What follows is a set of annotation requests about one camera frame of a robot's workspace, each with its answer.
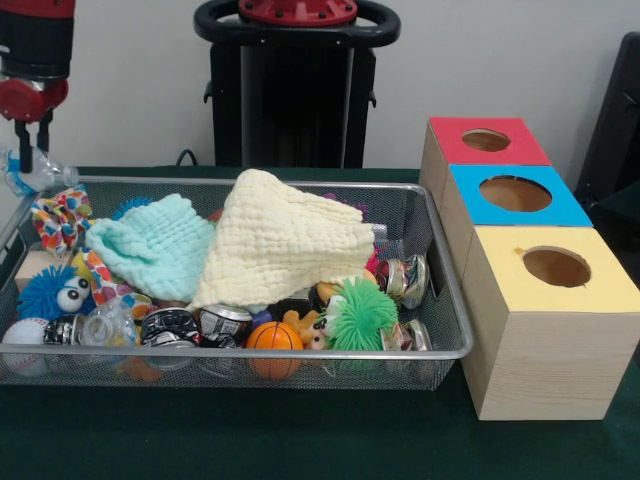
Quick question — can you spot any blue spiky ball with eyes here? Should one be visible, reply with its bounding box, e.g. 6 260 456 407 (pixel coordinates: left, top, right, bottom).
17 264 96 322

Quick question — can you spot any dark green tablecloth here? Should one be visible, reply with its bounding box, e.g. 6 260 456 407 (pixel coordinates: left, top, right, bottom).
0 164 640 480

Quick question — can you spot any crushed black and white can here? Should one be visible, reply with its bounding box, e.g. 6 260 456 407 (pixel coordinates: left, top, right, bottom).
139 307 202 350

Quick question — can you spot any white toy baseball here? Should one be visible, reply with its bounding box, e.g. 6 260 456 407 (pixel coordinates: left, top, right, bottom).
1 318 51 376

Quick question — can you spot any mint waffle cloth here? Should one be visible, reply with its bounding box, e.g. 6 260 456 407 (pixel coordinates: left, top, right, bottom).
83 192 221 305

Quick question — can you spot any orange toy basketball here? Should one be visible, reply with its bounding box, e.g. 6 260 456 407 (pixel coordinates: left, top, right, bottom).
245 321 305 381

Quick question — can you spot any plain wooden block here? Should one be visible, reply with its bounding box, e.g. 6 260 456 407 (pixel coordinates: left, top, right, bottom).
14 249 75 294

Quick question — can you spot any orange plush toy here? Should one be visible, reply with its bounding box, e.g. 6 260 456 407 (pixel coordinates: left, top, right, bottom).
282 299 341 351

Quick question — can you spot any cream waffle cloth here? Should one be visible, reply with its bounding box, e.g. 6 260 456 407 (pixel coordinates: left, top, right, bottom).
187 168 377 311

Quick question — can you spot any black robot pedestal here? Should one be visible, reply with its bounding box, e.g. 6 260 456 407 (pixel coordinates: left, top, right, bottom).
193 0 401 170

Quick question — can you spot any wooden box with three holes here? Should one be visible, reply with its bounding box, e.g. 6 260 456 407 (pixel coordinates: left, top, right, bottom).
418 116 640 422

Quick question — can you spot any shallow mesh bin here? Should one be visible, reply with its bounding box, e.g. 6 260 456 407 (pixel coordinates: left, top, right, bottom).
0 177 475 392

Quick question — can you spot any crushed clear bottle blue label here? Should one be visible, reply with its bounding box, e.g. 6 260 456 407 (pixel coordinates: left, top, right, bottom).
0 144 80 197

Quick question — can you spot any black upright panel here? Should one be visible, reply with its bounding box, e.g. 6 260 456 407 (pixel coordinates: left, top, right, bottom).
573 32 640 201

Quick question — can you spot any green spiky ball toy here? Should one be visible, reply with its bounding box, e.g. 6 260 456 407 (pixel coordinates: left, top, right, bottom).
324 278 400 355

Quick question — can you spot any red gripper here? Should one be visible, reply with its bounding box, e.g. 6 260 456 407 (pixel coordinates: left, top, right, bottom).
0 78 70 174

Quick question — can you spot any multicolour patterned fabric bow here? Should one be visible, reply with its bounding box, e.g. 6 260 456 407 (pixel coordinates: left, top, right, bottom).
29 184 96 256

